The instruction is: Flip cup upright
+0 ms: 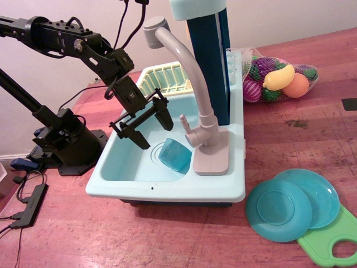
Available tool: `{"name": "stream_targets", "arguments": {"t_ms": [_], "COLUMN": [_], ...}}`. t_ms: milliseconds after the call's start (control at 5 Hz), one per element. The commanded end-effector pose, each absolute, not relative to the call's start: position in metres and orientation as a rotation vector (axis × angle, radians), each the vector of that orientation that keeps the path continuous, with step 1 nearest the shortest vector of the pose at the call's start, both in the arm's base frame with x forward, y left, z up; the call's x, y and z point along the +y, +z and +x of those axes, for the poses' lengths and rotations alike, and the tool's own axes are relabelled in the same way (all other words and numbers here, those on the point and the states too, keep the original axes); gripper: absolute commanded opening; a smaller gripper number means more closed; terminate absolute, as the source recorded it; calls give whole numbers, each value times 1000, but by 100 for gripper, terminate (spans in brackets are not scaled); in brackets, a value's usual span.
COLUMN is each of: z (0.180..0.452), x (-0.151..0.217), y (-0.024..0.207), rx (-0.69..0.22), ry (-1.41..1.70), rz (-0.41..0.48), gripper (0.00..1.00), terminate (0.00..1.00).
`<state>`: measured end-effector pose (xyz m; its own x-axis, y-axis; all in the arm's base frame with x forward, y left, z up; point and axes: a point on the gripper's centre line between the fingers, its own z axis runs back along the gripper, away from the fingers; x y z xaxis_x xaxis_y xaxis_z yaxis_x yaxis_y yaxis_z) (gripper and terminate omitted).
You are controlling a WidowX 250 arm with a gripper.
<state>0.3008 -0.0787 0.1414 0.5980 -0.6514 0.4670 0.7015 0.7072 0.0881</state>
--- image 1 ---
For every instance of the rear teal plate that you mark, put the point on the rear teal plate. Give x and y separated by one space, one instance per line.
322 195

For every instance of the dark blue water tank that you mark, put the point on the dark blue water tank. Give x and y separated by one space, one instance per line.
207 23

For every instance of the yellow toy mango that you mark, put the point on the yellow toy mango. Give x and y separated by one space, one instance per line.
277 80

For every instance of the cream dish rack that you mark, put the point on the cream dish rack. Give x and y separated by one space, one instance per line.
169 77

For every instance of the teal plate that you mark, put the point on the teal plate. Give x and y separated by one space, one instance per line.
322 195
278 210

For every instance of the blue clamp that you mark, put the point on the blue clamp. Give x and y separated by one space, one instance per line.
26 165

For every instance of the teal plastic cup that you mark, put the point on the teal plastic cup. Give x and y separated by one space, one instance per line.
174 155

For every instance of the light blue toy sink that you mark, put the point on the light blue toy sink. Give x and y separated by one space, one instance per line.
165 172

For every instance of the grey toy faucet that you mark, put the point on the grey toy faucet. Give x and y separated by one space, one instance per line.
210 141

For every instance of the black usb hub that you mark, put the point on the black usb hub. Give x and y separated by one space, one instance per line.
29 215

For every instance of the orange toy fruit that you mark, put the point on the orange toy fruit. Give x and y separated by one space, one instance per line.
298 87

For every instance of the green cutting board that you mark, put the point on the green cutting board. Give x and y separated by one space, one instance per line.
319 243

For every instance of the black tape patch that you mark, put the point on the black tape patch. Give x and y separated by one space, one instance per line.
349 104

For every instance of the mesh bag of toy fruit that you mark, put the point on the mesh bag of toy fruit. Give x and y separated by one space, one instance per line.
252 67

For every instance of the front teal plate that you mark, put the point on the front teal plate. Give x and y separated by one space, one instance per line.
278 210

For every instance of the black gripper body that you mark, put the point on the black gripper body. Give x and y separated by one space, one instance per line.
138 107

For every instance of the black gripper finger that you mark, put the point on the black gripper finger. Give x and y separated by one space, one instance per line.
134 136
162 114

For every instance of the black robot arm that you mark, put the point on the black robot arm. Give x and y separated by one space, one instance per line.
65 143

